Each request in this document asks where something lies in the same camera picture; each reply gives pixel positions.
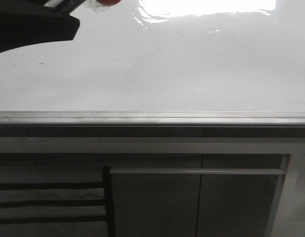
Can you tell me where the white whiteboard marker with tape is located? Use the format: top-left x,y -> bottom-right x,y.
44,0 -> 120,14

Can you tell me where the black fabric covered robot arm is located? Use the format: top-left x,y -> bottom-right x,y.
0,0 -> 81,53

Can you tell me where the white glossy whiteboard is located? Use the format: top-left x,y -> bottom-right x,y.
0,0 -> 305,126

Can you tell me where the grey metal whiteboard stand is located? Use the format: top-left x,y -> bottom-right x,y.
0,126 -> 305,237

